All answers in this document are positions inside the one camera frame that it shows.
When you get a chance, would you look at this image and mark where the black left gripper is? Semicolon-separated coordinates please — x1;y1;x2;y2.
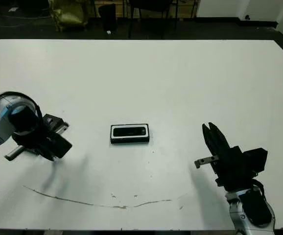
4;123;71;162

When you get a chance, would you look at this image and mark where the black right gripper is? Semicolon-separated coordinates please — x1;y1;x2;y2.
194;121;259;192

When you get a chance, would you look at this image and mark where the black box lid with print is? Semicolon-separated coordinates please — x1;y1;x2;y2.
46;133;73;160

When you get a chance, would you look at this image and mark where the black box base white insert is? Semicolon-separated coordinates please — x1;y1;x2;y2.
110;123;150;145

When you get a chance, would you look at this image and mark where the yellow-green plastic sack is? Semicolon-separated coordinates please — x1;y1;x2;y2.
47;0;89;32

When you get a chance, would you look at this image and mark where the black bag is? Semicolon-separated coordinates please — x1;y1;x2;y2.
98;3;118;32

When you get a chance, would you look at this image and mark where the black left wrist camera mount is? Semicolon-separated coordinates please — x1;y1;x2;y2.
43;113;66;128

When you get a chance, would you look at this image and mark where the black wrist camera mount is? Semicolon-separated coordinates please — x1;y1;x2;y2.
43;113;66;128
241;147;269;176

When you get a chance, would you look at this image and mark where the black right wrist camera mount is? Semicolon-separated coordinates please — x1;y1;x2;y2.
241;147;269;176

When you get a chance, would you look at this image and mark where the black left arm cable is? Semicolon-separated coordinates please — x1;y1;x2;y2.
0;91;45;128

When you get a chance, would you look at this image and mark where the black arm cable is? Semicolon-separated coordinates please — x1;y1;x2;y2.
251;178;267;204
0;91;45;128

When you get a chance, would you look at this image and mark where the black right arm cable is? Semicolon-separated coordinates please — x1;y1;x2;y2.
251;178;267;204

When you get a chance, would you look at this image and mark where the thin white floor cable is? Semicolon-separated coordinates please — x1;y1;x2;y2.
0;9;51;28

